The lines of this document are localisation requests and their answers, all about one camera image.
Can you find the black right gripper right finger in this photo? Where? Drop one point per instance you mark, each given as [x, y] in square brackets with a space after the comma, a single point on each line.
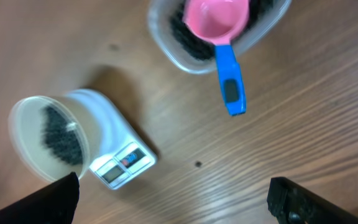
[291, 203]

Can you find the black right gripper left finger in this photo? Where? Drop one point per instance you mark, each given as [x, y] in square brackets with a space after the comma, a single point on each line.
[53, 204]

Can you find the pink scoop blue handle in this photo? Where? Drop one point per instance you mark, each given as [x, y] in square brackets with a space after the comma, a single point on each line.
[218, 22]

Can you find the black beans in bowl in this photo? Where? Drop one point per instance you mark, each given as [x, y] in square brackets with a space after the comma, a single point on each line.
[60, 138]

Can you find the white plastic bowl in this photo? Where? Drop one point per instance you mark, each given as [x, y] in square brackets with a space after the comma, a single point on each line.
[25, 128]

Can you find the white digital kitchen scale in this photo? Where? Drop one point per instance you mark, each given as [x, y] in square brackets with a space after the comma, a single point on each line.
[122, 155]

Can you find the spilled bean near scale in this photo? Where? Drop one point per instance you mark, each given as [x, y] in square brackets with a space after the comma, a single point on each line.
[198, 164]

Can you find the clear plastic container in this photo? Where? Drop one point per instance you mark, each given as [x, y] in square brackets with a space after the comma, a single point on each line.
[159, 26]

